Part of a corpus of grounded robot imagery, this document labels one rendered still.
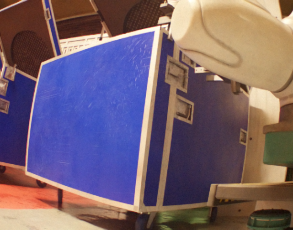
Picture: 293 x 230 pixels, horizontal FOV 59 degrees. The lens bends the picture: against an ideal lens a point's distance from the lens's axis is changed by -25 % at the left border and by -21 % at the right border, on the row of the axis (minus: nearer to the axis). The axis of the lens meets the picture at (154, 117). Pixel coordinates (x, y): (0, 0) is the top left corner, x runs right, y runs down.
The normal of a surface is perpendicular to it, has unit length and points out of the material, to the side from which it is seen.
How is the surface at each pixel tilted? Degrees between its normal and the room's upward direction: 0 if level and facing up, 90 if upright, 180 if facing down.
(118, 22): 142
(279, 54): 116
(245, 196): 90
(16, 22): 138
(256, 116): 90
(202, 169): 90
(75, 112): 90
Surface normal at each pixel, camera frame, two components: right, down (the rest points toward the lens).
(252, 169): -0.27, -0.20
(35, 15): -0.31, 0.59
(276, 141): -0.73, -0.20
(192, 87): 0.80, -0.01
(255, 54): 0.09, 0.54
